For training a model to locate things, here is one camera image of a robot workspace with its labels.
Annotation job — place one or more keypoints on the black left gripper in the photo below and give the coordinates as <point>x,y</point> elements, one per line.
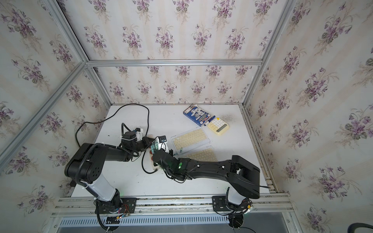
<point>145,141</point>

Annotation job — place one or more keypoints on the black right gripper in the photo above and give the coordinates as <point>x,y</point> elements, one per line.
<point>155,160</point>

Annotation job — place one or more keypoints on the white keyboard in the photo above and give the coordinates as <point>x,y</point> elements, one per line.
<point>205,154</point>
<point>189,140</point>

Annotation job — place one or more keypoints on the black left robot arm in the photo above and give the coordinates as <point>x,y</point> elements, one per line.
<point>86,166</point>

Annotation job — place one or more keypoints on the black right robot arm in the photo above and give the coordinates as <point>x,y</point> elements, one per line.
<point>243,176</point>

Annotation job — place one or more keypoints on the blue treehouse book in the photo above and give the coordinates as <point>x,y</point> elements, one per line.
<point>197,114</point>

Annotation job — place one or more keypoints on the blue marker pen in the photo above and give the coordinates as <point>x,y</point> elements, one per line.
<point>209,120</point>

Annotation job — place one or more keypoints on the yellow calculator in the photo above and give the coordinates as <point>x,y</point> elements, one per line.
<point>218,126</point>

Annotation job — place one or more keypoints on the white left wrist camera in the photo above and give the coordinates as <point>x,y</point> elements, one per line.
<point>139,132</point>

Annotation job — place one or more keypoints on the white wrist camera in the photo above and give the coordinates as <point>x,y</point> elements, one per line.
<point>161,142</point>
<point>139,132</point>

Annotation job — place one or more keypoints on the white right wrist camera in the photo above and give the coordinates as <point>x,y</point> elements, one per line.
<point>161,142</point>

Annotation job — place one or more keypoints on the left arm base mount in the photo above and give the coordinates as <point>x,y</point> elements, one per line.
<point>123,208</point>

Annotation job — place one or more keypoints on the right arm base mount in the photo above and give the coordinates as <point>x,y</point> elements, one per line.
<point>233,208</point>

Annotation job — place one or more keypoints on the aluminium frame rail base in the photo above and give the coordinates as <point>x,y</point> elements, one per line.
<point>167,210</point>

